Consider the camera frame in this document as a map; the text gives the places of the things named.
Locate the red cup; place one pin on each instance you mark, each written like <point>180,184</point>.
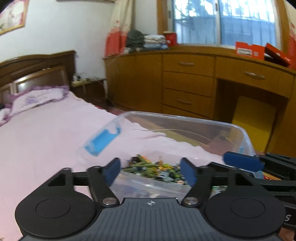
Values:
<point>171,38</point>

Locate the window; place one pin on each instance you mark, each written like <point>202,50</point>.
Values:
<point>196,23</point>

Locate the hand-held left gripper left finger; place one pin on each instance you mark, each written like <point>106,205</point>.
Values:
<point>112,171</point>

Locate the wooden cabinet with drawers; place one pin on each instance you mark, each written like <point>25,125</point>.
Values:
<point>138,81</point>

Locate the pile of mixed toy bricks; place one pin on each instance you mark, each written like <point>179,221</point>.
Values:
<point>161,171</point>

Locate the clear plastic storage container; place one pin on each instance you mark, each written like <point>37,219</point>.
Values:
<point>101,141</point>

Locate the red and cream curtain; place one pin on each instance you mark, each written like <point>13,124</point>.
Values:
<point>291,27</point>
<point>118,27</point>

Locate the red shoe box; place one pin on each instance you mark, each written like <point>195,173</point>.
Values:
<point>277,54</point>

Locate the dark green folded garment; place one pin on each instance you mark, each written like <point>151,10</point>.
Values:
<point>135,38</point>

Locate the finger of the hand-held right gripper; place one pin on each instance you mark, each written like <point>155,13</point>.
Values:
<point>277,188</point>
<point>242,161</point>

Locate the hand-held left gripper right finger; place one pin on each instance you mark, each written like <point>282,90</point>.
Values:
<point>188,171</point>

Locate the purple frilled pillow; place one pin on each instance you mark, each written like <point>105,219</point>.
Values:
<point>39,99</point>

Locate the yellow stool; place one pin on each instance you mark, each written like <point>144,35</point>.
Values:
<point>254,122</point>

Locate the framed floral picture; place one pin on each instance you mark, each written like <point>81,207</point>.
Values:
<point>11,16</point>

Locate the dark wooden nightstand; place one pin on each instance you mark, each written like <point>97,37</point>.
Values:
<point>92,92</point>

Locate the dark wooden headboard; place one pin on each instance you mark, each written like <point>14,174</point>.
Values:
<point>34,69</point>

